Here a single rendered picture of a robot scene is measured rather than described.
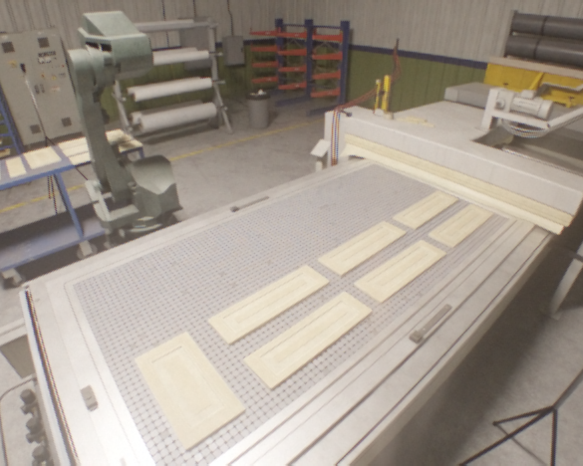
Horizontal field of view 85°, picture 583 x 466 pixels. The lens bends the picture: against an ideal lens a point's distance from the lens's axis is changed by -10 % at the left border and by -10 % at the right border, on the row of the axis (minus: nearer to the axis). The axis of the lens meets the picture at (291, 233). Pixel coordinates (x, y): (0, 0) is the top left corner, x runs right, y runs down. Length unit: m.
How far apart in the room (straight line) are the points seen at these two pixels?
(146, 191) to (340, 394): 1.89
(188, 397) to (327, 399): 0.55
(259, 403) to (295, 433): 0.19
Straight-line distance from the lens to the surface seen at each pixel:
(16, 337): 2.54
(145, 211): 2.77
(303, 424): 1.45
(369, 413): 1.53
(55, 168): 3.60
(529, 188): 3.03
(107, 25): 2.49
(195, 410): 1.50
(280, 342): 1.64
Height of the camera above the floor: 2.17
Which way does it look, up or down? 34 degrees down
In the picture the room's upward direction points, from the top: straight up
